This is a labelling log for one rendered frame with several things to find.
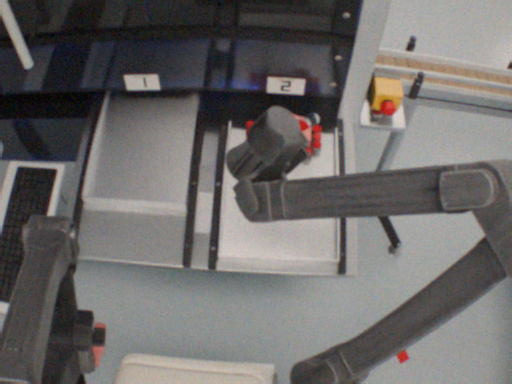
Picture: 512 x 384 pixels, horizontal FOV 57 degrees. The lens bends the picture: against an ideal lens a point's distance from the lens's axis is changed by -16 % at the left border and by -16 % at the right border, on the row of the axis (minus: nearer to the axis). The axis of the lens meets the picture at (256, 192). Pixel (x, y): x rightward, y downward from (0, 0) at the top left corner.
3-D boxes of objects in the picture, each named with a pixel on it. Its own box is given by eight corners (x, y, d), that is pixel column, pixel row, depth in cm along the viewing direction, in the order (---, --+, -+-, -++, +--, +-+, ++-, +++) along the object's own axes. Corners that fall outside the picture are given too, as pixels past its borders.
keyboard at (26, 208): (18, 167, 139) (15, 163, 137) (58, 170, 139) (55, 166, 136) (-11, 299, 121) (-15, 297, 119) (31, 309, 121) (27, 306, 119)
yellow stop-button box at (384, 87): (368, 87, 133) (373, 70, 127) (394, 90, 133) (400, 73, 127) (371, 111, 130) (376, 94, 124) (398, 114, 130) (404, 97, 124)
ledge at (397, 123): (355, 86, 145) (356, 82, 144) (399, 91, 145) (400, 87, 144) (359, 128, 139) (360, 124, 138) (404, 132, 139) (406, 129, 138)
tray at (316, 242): (229, 128, 136) (229, 121, 133) (335, 135, 136) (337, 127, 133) (219, 261, 121) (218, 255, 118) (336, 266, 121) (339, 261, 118)
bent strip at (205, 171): (201, 176, 130) (199, 164, 125) (213, 177, 130) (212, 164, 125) (196, 232, 124) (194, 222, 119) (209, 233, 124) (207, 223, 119)
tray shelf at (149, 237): (95, 94, 143) (93, 91, 141) (349, 103, 143) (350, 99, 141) (61, 257, 122) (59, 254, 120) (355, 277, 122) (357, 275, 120)
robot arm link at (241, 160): (215, 164, 85) (239, 192, 85) (237, 137, 81) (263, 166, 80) (241, 148, 90) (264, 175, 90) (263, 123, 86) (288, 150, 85)
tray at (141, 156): (109, 90, 141) (107, 83, 138) (202, 90, 141) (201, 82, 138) (84, 203, 126) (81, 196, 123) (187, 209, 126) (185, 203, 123)
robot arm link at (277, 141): (243, 220, 81) (286, 214, 86) (288, 177, 73) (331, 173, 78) (212, 152, 85) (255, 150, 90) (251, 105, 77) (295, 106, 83)
